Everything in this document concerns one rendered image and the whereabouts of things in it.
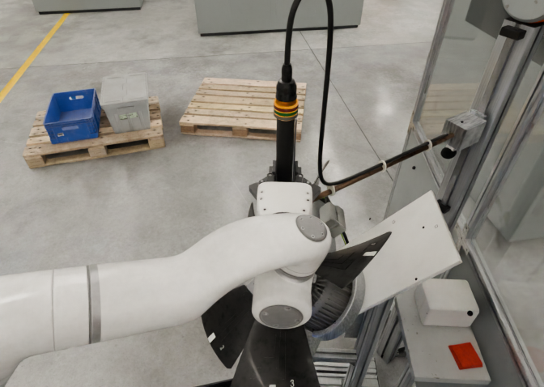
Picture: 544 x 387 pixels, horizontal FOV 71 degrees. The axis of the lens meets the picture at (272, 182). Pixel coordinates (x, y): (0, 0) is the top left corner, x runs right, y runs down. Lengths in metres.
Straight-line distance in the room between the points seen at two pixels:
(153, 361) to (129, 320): 1.92
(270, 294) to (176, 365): 1.86
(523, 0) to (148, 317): 1.06
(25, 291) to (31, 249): 2.74
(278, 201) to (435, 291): 0.92
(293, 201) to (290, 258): 0.20
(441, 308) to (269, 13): 5.47
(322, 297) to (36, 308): 0.82
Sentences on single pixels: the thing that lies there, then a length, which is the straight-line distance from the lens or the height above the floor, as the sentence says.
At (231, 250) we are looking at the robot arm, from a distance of 0.47.
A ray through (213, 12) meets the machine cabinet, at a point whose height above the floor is 0.35.
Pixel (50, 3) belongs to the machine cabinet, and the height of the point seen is 0.18.
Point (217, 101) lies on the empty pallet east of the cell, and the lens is 4.15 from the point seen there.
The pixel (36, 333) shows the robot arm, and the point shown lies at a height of 1.74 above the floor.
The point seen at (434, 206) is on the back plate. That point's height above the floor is 1.36.
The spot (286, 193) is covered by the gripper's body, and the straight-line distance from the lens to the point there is 0.68.
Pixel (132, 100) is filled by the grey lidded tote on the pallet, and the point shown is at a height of 0.47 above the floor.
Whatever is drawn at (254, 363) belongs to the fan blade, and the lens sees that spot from 1.04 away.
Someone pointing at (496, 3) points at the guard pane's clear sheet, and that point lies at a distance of 1.65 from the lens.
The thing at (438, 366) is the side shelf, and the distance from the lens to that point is 1.46.
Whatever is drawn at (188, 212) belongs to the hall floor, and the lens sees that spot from 3.05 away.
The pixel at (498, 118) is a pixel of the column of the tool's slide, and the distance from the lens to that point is 1.27.
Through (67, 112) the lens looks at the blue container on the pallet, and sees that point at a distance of 4.39.
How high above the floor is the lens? 2.11
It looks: 41 degrees down
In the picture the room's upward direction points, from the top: straight up
